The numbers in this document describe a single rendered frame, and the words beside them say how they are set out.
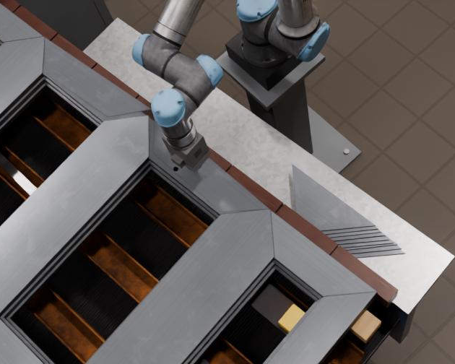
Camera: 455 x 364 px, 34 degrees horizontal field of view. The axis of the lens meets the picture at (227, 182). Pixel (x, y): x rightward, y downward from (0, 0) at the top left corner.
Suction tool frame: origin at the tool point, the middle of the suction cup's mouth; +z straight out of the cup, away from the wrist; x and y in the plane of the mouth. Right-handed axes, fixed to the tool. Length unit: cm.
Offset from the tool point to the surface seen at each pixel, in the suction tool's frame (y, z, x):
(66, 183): -26.7, 4.2, -24.0
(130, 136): -21.9, 4.2, -3.3
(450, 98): 22, 90, 101
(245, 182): 11.1, 7.9, 5.6
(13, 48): -72, 4, -3
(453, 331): 72, 90, 26
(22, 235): -26.1, 4.3, -42.0
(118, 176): -16.2, 4.2, -14.1
